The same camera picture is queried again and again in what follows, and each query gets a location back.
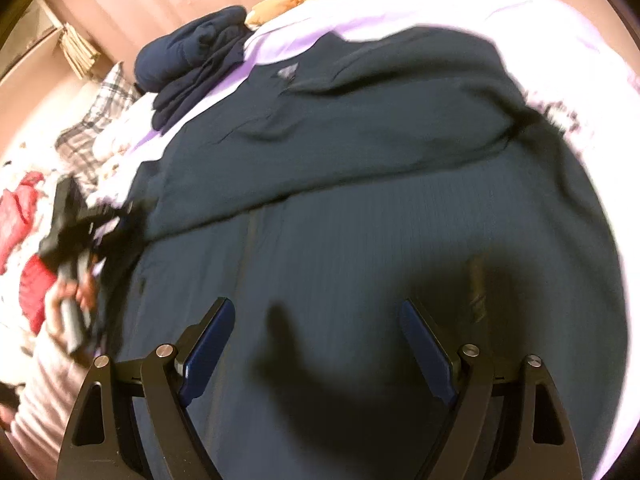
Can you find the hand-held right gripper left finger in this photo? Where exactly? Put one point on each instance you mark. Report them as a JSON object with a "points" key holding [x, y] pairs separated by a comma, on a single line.
{"points": [[210, 345]]}

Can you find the purple floral bed sheet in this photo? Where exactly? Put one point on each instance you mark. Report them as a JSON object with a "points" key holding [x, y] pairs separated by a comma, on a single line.
{"points": [[550, 35]]}

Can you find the pale pink folded garment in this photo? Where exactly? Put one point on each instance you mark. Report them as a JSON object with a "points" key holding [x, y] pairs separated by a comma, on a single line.
{"points": [[122, 130]]}

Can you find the red puffer jacket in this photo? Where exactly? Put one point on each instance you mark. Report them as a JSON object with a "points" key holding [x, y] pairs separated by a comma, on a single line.
{"points": [[17, 215], [37, 290]]}

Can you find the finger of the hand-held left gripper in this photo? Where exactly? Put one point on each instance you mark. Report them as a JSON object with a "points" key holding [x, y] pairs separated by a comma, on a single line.
{"points": [[122, 217]]}

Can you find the plaid pillow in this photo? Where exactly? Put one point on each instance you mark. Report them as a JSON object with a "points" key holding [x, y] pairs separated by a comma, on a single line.
{"points": [[95, 125]]}

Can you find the dark navy knit sweater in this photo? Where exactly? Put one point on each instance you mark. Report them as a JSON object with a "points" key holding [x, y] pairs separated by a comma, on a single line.
{"points": [[350, 160]]}

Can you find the folded navy clothes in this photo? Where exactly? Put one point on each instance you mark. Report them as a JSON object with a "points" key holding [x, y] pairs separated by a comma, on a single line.
{"points": [[190, 60]]}

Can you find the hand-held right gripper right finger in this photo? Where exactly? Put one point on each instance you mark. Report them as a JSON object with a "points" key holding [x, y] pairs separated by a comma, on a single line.
{"points": [[430, 350]]}

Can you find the person's left hand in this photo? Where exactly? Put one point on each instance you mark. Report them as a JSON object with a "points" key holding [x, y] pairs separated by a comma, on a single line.
{"points": [[57, 300]]}

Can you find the person's left forearm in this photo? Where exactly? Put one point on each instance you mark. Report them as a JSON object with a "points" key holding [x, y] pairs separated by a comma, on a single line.
{"points": [[45, 410]]}

